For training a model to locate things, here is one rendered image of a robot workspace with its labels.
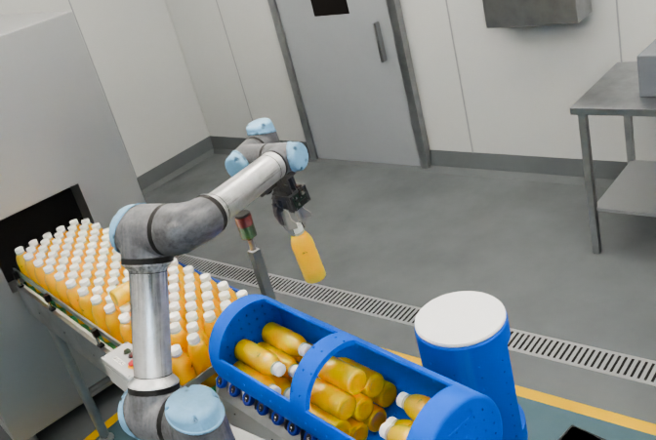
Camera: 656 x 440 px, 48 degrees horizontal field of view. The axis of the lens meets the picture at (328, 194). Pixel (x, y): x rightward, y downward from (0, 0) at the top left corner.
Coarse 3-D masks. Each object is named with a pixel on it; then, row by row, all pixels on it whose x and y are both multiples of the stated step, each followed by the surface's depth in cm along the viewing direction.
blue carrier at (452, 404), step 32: (224, 320) 223; (256, 320) 234; (288, 320) 238; (224, 352) 228; (320, 352) 194; (352, 352) 216; (384, 352) 190; (256, 384) 207; (416, 384) 197; (448, 384) 174; (288, 416) 199; (448, 416) 163; (480, 416) 171
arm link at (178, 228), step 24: (264, 144) 192; (288, 144) 187; (264, 168) 179; (288, 168) 186; (216, 192) 168; (240, 192) 171; (168, 216) 159; (192, 216) 159; (216, 216) 162; (168, 240) 158; (192, 240) 160
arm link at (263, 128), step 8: (256, 120) 204; (264, 120) 202; (248, 128) 201; (256, 128) 199; (264, 128) 200; (272, 128) 202; (248, 136) 203; (256, 136) 200; (264, 136) 200; (272, 136) 202
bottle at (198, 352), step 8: (192, 344) 242; (200, 344) 243; (192, 352) 242; (200, 352) 242; (208, 352) 244; (192, 360) 243; (200, 360) 243; (208, 360) 244; (200, 368) 244; (216, 376) 248; (208, 384) 246
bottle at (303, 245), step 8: (304, 232) 220; (296, 240) 219; (304, 240) 219; (312, 240) 221; (296, 248) 219; (304, 248) 219; (312, 248) 221; (296, 256) 222; (304, 256) 220; (312, 256) 221; (304, 264) 222; (312, 264) 222; (320, 264) 224; (304, 272) 224; (312, 272) 223; (320, 272) 224; (312, 280) 224; (320, 280) 225
